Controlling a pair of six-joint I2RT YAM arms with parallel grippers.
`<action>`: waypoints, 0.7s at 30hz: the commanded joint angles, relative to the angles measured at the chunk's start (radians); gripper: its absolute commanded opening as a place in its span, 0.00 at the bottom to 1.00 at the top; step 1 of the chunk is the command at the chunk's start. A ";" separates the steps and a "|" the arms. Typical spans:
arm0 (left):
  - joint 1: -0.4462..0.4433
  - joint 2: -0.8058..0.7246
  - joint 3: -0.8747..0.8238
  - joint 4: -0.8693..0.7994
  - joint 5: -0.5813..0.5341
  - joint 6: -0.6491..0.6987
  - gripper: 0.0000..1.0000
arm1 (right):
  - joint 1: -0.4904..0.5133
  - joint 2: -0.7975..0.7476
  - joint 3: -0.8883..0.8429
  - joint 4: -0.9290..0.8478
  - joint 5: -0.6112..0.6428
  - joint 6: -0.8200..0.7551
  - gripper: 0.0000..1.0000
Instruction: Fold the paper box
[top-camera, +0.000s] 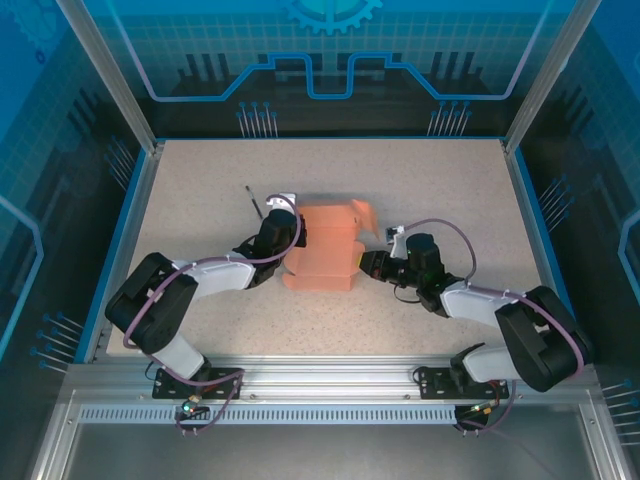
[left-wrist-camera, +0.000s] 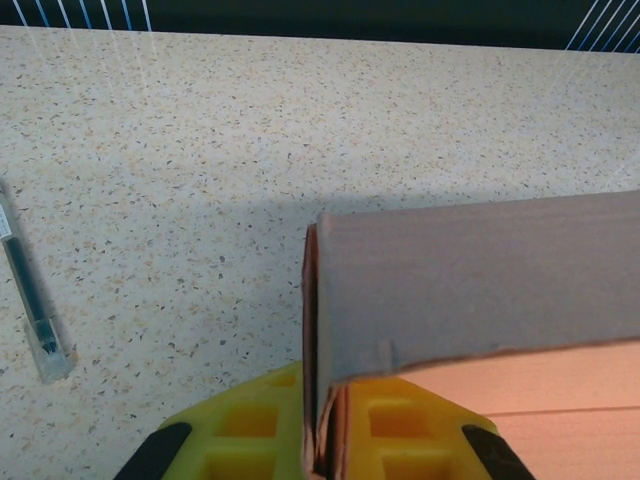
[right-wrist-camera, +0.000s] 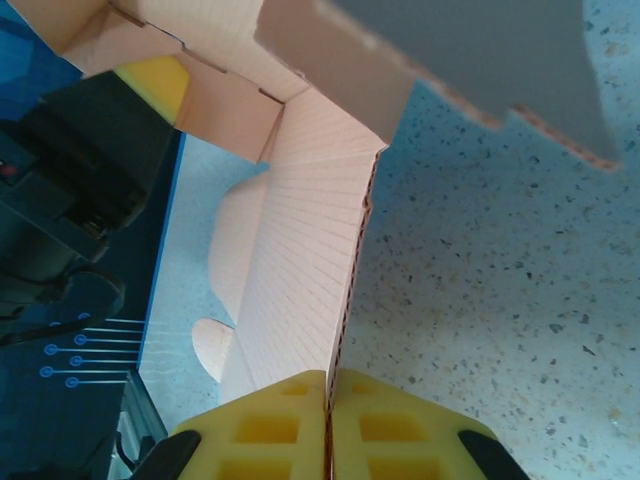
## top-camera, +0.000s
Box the pink cardboard paper box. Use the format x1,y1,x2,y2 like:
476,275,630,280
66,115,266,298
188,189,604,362
281,198,380,295

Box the clear black ink pen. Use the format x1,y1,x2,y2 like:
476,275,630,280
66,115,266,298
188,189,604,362
244,185,264,220

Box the right blue table rim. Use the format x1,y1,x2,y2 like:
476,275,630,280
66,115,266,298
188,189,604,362
514,147,591,364

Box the blue table rim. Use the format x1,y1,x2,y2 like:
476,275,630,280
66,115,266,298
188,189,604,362
73,147,151,364
514,147,591,364

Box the left blue table rim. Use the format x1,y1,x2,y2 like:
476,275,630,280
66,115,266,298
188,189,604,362
73,147,151,364

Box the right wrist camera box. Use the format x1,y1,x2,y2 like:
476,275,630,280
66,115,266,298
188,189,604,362
384,225,410,260

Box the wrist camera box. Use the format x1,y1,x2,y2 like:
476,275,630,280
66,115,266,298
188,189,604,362
264,192,300,214
384,225,410,260

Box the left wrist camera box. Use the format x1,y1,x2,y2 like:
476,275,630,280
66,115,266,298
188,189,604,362
264,192,300,214

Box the aluminium frame rail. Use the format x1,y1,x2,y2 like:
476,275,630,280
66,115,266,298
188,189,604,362
64,354,601,401

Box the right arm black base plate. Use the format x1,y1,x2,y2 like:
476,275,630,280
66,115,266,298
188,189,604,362
413,367,511,401

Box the left aluminium table side rail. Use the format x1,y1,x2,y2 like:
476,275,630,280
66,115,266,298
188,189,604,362
88,142,166,364

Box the slotted grey cable duct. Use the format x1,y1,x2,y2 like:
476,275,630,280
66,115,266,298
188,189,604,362
78,405,459,427

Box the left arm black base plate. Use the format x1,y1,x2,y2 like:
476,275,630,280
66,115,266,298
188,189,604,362
151,367,245,401

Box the right cable connector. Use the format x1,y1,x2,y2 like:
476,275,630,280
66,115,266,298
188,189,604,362
467,399,501,419

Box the cable connector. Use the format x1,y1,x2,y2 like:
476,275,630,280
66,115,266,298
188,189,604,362
180,394,209,417
467,399,501,419

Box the left cable connector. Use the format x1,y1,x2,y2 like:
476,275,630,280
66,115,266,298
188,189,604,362
180,394,209,417

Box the right aluminium frame post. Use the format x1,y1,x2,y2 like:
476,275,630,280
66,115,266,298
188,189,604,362
502,0,601,156

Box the aluminium frame post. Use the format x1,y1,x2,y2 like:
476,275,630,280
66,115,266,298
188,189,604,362
54,0,166,154
502,0,601,156

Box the left aluminium frame post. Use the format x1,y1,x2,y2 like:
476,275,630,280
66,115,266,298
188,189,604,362
54,0,166,154

